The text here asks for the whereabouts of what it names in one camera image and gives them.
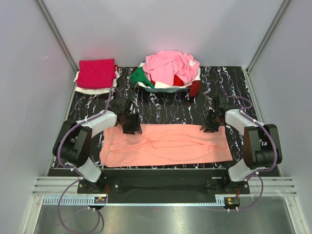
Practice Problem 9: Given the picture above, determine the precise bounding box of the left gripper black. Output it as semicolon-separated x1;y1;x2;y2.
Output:
120;112;142;135

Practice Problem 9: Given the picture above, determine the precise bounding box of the salmon orange t shirt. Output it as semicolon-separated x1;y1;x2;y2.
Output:
99;124;232;168

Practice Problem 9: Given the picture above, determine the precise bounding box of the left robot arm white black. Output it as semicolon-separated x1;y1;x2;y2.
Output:
53;97;142;193

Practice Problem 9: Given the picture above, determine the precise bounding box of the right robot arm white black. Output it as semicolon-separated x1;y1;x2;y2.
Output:
201;96;282;195

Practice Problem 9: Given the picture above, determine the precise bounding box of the laundry basket grey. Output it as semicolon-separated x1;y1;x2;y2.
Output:
137;82;190;94

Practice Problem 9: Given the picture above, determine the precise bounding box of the folded white t shirt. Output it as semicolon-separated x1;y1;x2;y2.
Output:
74;68;120;95

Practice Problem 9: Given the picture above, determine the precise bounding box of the green t shirt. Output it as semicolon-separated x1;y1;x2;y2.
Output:
129;66;155;89

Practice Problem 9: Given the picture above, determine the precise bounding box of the light pink t shirt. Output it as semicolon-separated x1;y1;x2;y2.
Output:
143;51;200;86

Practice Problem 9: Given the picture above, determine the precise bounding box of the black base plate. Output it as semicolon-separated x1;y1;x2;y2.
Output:
77;169;250;195

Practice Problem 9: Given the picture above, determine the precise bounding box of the grey slotted cable duct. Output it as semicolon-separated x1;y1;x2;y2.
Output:
42;195;225;207

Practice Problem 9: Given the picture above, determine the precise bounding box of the left aluminium frame post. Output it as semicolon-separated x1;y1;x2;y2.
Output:
36;0;80;74

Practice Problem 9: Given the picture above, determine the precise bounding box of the aluminium frame post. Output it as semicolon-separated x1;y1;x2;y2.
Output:
36;0;80;74
246;0;292;74

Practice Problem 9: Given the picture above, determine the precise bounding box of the right aluminium frame post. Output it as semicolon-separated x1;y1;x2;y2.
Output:
246;0;292;74

